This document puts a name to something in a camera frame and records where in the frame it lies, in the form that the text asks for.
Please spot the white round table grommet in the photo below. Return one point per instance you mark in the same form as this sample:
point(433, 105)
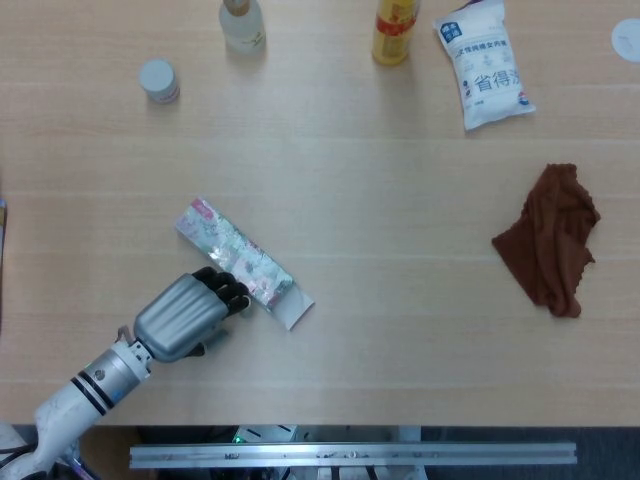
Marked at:
point(627, 40)

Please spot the clear glass bottle cork stopper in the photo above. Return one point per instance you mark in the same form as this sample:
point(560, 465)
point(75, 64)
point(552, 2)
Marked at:
point(242, 27)

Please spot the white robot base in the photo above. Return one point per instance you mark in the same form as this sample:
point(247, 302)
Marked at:
point(265, 434)

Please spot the white plastic refill bag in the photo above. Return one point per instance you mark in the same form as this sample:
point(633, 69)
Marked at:
point(487, 70)

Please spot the brown cloth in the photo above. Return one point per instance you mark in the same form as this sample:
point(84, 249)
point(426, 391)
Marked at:
point(550, 240)

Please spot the aluminium rail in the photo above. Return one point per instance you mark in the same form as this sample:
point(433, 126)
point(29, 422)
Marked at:
point(350, 455)

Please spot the small white jar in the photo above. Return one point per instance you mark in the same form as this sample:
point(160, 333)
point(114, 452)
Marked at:
point(159, 80)

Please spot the floral patterned carton box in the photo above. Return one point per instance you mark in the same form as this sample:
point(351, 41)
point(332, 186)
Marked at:
point(240, 255)

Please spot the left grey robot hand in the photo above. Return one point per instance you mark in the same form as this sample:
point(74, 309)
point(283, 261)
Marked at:
point(180, 315)

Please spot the yellow bottle red label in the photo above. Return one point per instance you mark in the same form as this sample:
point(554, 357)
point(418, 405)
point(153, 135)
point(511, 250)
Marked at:
point(395, 35)

